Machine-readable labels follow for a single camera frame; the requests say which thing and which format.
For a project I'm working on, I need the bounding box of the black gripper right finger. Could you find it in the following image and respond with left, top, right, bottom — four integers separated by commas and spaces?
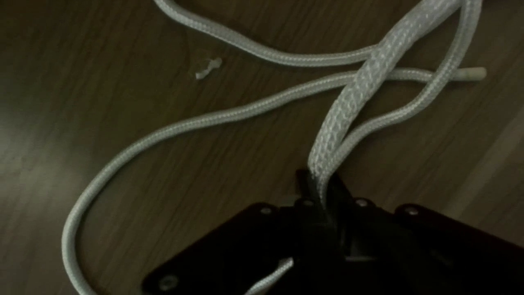
326, 175, 379, 257

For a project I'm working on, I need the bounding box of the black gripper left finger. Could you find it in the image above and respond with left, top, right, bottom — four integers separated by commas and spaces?
295, 168, 338, 257

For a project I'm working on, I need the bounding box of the thick white braided rope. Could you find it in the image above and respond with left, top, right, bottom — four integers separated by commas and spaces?
307, 0, 466, 211

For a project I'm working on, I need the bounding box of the thin white rope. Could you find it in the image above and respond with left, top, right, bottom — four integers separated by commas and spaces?
61, 0, 488, 295

